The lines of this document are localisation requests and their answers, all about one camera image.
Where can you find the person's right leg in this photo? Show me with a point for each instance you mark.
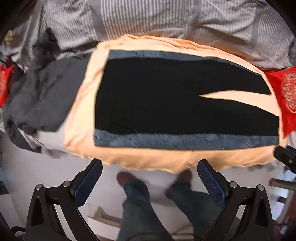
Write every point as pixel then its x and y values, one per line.
pixel 194 204

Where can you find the person's leg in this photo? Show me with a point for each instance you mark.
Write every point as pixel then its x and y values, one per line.
pixel 194 204
pixel 138 208

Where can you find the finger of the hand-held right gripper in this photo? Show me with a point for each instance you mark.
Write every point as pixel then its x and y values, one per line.
pixel 284 156

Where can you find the beige cardboard box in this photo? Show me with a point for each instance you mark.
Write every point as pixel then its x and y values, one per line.
pixel 101 220

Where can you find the dark grey quilted jacket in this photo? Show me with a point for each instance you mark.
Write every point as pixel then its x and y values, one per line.
pixel 46 92

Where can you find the grey striped duvet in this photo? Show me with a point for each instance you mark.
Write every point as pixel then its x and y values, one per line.
pixel 148 18

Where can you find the metal rack frame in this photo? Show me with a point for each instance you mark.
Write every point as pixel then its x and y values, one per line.
pixel 285 183

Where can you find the black pants with blue stripes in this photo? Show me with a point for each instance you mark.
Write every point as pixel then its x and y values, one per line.
pixel 161 97

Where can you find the person's left leg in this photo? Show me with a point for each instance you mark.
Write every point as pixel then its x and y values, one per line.
pixel 138 208

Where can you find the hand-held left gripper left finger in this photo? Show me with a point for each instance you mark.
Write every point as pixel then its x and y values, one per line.
pixel 89 179

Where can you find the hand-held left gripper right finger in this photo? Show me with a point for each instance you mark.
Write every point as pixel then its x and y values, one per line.
pixel 211 183

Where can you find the peach orange sheet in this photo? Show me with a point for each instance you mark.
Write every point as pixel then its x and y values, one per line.
pixel 81 104

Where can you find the red embroidered pillow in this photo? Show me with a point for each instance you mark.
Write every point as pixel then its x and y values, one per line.
pixel 284 97
pixel 4 85

